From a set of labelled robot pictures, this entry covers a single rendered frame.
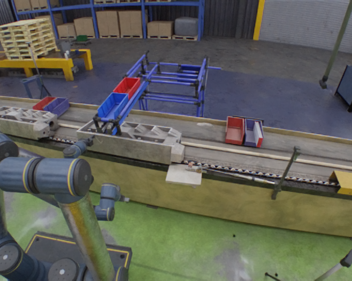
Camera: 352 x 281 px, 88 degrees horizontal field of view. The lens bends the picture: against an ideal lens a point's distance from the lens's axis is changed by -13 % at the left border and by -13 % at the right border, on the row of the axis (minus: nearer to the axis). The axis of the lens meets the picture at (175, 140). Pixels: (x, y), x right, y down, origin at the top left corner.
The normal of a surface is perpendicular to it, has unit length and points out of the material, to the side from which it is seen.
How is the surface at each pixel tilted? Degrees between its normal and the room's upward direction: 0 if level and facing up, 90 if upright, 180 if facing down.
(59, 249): 0
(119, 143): 80
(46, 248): 0
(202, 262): 0
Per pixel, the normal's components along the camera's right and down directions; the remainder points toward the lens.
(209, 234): 0.00, -0.78
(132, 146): -0.23, 0.46
